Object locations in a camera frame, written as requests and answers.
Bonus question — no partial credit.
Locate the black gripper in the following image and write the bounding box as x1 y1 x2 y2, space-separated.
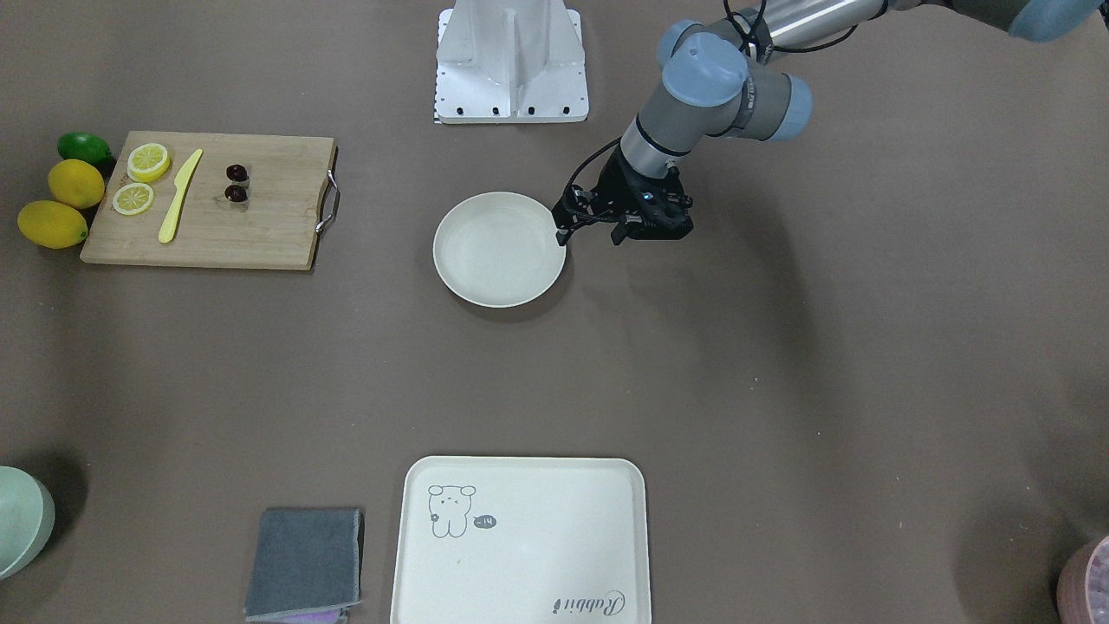
593 146 694 245

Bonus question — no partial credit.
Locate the cream round plate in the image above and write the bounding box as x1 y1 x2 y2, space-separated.
433 192 567 309

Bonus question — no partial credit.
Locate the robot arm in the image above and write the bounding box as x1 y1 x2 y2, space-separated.
613 1 1106 263

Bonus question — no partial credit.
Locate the cream rectangular rabbit tray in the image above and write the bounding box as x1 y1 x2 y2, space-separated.
391 457 652 623

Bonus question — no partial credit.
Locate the bamboo cutting board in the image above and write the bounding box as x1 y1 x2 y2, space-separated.
81 130 338 272

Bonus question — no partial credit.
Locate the yellow plastic knife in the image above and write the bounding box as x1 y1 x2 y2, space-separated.
157 147 204 244

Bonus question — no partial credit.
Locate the grey folded cloth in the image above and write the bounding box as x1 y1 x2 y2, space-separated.
244 507 363 623

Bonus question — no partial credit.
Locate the lemon slice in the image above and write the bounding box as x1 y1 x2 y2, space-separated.
111 182 156 216
126 142 172 183

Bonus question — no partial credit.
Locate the green lime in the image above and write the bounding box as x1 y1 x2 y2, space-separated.
55 132 114 167

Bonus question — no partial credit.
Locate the yellow lemon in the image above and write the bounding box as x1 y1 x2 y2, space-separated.
17 200 88 249
47 158 106 209

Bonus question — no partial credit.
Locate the pink bowl with ice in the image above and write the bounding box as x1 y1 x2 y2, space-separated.
1056 536 1108 623

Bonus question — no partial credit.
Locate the mint green bowl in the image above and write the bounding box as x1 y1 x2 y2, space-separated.
1 466 55 577

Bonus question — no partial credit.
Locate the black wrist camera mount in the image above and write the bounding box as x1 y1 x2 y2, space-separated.
615 177 693 241

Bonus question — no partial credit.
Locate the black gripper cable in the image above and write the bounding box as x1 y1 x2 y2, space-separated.
551 137 625 247

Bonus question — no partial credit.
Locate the white camera post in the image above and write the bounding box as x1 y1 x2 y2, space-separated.
433 1 590 124

